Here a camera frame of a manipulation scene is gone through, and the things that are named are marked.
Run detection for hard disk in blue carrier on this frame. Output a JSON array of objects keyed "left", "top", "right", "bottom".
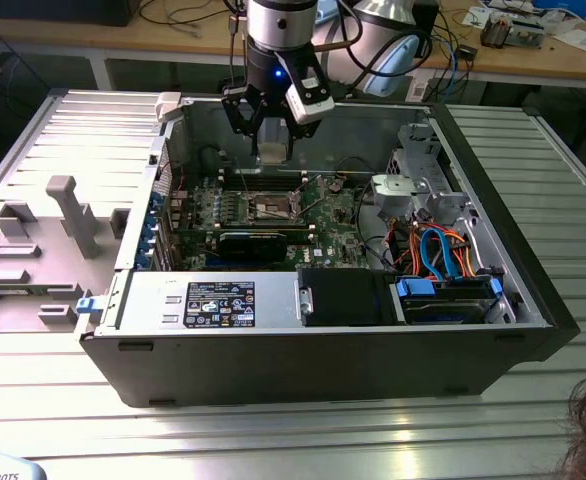
[{"left": 390, "top": 276, "right": 505, "bottom": 327}]

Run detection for white paper label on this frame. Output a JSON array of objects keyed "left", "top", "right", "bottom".
[{"left": 406, "top": 75, "right": 428, "bottom": 102}]

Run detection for black PC case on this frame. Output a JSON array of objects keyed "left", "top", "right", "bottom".
[{"left": 75, "top": 88, "right": 582, "bottom": 409}]

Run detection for black computer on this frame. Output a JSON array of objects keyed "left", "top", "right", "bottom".
[{"left": 0, "top": 0, "right": 139, "bottom": 27}]

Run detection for orange wire bundle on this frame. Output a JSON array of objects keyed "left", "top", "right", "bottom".
[{"left": 390, "top": 222, "right": 478, "bottom": 280}]

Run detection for silver metal bracket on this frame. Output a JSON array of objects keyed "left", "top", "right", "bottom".
[{"left": 371, "top": 173, "right": 475, "bottom": 224}]

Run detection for white printed paper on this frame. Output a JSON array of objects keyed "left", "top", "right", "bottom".
[{"left": 462, "top": 3, "right": 497, "bottom": 27}]

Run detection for blue flat wire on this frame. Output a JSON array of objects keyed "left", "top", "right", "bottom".
[{"left": 419, "top": 226, "right": 463, "bottom": 282}]

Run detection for CPU heat sink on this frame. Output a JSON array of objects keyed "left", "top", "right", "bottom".
[{"left": 480, "top": 13, "right": 513, "bottom": 50}]

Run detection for CPU socket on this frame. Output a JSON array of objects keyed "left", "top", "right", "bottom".
[{"left": 245, "top": 191, "right": 297, "bottom": 224}]

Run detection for silver power supply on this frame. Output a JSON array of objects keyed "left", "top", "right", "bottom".
[{"left": 95, "top": 271, "right": 304, "bottom": 337}]

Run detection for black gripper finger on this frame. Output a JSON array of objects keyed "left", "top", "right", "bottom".
[
  {"left": 276, "top": 106, "right": 321, "bottom": 161},
  {"left": 221, "top": 84, "right": 267, "bottom": 158}
]

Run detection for silver CPU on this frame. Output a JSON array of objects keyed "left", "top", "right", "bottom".
[{"left": 256, "top": 142, "right": 293, "bottom": 166}]

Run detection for blue box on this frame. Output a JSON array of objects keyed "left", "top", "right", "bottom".
[{"left": 531, "top": 0, "right": 586, "bottom": 15}]

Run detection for grey metal box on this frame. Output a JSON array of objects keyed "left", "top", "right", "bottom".
[{"left": 510, "top": 18, "right": 547, "bottom": 50}]

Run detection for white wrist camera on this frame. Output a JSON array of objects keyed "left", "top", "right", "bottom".
[{"left": 285, "top": 77, "right": 335, "bottom": 125}]

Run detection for wooden desk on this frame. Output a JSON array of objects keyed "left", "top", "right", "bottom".
[{"left": 0, "top": 0, "right": 586, "bottom": 92}]

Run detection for white paper sheets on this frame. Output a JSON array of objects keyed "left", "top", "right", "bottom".
[{"left": 552, "top": 28, "right": 586, "bottom": 52}]

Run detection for silver disk bay cage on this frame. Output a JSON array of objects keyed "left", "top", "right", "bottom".
[{"left": 390, "top": 121, "right": 449, "bottom": 179}]

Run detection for black upright box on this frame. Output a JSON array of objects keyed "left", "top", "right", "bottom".
[{"left": 412, "top": 0, "right": 443, "bottom": 60}]

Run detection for beige case latch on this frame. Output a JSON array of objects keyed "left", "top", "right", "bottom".
[{"left": 154, "top": 91, "right": 185, "bottom": 124}]

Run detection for black RAM slot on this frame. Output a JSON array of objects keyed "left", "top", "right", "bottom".
[
  {"left": 220, "top": 221, "right": 317, "bottom": 237},
  {"left": 220, "top": 171, "right": 308, "bottom": 182},
  {"left": 220, "top": 179, "right": 308, "bottom": 193}
]

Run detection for metal socket cover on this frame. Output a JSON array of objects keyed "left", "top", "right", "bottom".
[{"left": 292, "top": 174, "right": 327, "bottom": 221}]

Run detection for green motherboard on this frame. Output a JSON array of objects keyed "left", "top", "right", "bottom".
[{"left": 168, "top": 171, "right": 392, "bottom": 274}]

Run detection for black graphics card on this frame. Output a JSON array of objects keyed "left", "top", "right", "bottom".
[{"left": 216, "top": 230, "right": 290, "bottom": 265}]

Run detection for grey parts rack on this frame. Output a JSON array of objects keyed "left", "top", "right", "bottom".
[{"left": 0, "top": 174, "right": 133, "bottom": 335}]

